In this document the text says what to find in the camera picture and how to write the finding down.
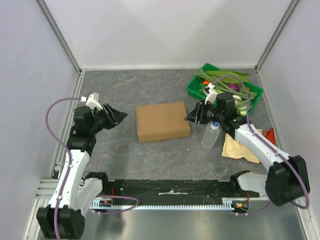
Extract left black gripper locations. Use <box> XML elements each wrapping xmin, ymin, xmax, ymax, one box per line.
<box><xmin>88</xmin><ymin>102</ymin><xmax>128</xmax><ymax>134</ymax></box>

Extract brown cardboard box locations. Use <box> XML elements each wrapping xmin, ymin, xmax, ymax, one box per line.
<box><xmin>136</xmin><ymin>101</ymin><xmax>191</xmax><ymax>143</ymax></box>

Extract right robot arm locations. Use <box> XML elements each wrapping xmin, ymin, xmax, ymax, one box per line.
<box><xmin>185</xmin><ymin>93</ymin><xmax>310</xmax><ymax>209</ymax></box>

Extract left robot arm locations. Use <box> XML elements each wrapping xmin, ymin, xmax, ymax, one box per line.
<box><xmin>36</xmin><ymin>103</ymin><xmax>127</xmax><ymax>240</ymax></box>

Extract clear plastic water bottle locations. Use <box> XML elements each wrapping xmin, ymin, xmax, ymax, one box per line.
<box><xmin>201</xmin><ymin>122</ymin><xmax>220</xmax><ymax>149</ymax></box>

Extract green plastic tray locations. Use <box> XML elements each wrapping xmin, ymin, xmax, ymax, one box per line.
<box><xmin>185</xmin><ymin>62</ymin><xmax>265</xmax><ymax>117</ymax></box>

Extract green long beans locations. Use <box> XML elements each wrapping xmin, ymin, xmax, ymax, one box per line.
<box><xmin>195</xmin><ymin>67</ymin><xmax>258</xmax><ymax>106</ymax></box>

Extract red onion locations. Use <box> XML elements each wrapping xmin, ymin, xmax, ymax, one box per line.
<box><xmin>228</xmin><ymin>83</ymin><xmax>240</xmax><ymax>92</ymax></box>

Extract beige paper bag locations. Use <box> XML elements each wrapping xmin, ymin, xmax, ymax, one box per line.
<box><xmin>221</xmin><ymin>133</ymin><xmax>261</xmax><ymax>164</ymax></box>

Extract green leafy vegetables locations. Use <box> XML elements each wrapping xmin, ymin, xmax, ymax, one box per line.
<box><xmin>205</xmin><ymin>70</ymin><xmax>250</xmax><ymax>84</ymax></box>

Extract red chip bag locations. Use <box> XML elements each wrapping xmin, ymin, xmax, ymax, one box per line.
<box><xmin>262</xmin><ymin>127</ymin><xmax>276</xmax><ymax>145</ymax></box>

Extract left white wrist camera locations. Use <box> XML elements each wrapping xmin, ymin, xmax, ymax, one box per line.
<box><xmin>80</xmin><ymin>92</ymin><xmax>103</xmax><ymax>111</ymax></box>

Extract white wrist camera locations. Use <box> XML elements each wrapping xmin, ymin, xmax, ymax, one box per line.
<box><xmin>80</xmin><ymin>92</ymin><xmax>103</xmax><ymax>111</ymax></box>
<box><xmin>203</xmin><ymin>83</ymin><xmax>218</xmax><ymax>105</ymax></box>

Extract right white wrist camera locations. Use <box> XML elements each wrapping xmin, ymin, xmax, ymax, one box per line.
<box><xmin>203</xmin><ymin>83</ymin><xmax>218</xmax><ymax>105</ymax></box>

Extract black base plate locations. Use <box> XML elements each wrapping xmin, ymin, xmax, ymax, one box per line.
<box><xmin>81</xmin><ymin>178</ymin><xmax>261</xmax><ymax>206</ymax></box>

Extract white slotted cable duct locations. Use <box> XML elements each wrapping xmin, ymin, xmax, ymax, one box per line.
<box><xmin>89</xmin><ymin>198</ymin><xmax>235</xmax><ymax>211</ymax></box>

